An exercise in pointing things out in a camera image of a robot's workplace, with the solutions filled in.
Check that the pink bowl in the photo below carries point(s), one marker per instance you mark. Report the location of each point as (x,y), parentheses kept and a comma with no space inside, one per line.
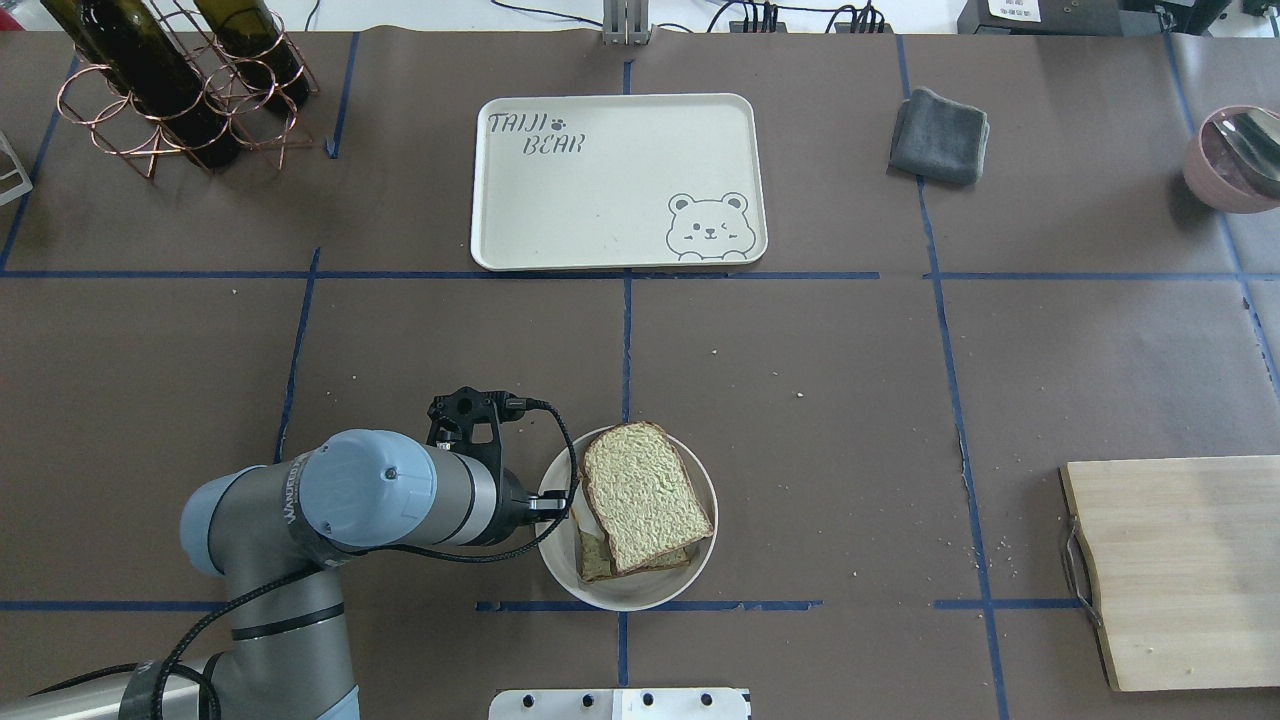
(1213,175)

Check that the dark green wine bottle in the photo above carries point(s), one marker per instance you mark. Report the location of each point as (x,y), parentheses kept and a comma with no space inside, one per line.
(126,37)

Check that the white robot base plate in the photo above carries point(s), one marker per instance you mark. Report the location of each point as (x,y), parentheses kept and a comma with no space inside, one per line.
(623,703)

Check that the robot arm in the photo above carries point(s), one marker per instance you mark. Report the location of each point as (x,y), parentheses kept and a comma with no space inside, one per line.
(277,535)

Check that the metal scoop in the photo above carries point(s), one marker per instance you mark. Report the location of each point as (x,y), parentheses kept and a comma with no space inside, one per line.
(1251,137)

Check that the white round plate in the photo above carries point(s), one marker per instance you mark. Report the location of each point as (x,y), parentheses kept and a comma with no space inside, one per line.
(645,589)

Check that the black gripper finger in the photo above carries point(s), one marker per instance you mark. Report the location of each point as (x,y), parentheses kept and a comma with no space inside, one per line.
(550,506)

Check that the bread slice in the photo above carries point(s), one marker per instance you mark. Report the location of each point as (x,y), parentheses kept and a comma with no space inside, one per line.
(595,561)
(642,496)

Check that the grey folded cloth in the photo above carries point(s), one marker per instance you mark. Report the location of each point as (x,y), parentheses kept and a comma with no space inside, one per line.
(939,138)

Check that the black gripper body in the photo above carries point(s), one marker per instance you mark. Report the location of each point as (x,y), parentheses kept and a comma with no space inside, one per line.
(514,505)

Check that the wooden cutting board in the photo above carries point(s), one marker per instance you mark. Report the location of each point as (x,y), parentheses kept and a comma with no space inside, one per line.
(1182,558)

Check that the cream bear serving tray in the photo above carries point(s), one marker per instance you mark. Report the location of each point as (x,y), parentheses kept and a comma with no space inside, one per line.
(617,181)

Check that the copper wire bottle rack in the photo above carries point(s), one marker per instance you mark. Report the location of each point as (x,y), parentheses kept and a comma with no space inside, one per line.
(90,100)

